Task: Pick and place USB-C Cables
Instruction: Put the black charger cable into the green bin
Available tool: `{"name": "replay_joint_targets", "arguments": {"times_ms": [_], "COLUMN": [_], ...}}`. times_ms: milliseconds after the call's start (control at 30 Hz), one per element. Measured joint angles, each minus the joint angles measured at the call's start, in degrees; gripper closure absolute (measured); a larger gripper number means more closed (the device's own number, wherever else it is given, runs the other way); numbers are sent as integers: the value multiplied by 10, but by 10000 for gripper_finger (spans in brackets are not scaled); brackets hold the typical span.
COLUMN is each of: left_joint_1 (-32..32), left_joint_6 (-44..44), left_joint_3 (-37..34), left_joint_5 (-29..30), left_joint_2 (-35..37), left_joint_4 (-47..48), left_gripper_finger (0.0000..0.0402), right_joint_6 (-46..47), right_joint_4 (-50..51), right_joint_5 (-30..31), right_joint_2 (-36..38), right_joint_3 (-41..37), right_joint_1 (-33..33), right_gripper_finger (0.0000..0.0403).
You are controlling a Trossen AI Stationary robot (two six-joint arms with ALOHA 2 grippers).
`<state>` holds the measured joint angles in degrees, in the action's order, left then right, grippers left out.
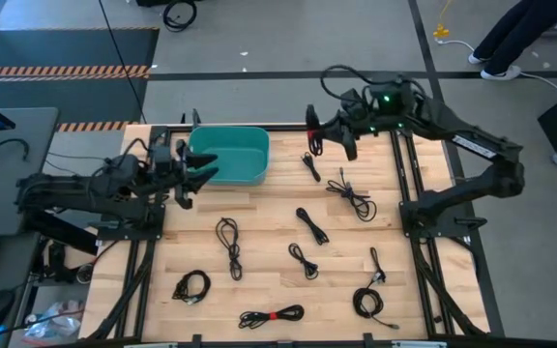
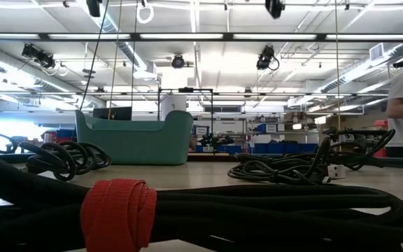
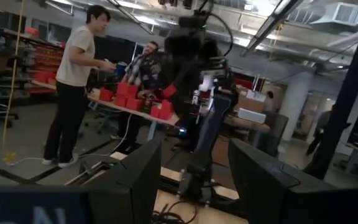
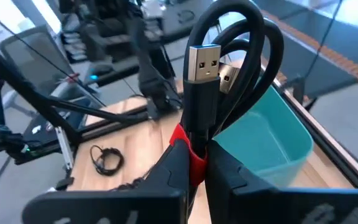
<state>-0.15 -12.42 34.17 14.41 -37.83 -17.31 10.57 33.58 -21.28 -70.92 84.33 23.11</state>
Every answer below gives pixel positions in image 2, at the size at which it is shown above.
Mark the teal plastic bin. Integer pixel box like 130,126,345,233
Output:
74,109,195,166

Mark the thick black cable coil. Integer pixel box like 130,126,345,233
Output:
18,139,112,182

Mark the thin black cable bundle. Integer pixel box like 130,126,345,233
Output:
227,153,328,186

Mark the black cable with white tag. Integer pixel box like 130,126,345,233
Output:
313,128,397,185

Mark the black cable with red strap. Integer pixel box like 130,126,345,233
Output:
0,153,403,252

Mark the white cylinder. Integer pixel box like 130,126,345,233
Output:
160,94,188,122

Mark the red and blue bins stack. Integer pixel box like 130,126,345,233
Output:
42,129,77,145

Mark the blue storage bins row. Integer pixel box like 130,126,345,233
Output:
253,142,320,155

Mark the black hanging cable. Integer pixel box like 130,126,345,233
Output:
71,0,111,141

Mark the black ceiling camera with cable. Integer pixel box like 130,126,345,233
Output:
255,44,281,72

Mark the white cable loop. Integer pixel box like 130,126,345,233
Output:
136,0,155,25

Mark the tan hanging rope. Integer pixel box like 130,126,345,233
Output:
107,0,123,120

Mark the silver ceiling air duct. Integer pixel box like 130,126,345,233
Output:
77,0,157,80

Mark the black ceiling camera cluster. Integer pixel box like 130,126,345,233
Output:
20,43,56,70

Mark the yellow hanging rope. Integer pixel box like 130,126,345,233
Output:
333,0,341,153

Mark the black rail with light panels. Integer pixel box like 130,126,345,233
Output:
0,31,403,43

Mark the round black ceiling camera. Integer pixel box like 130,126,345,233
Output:
171,53,186,70

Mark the grey duct with vent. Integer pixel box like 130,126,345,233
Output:
322,41,403,95

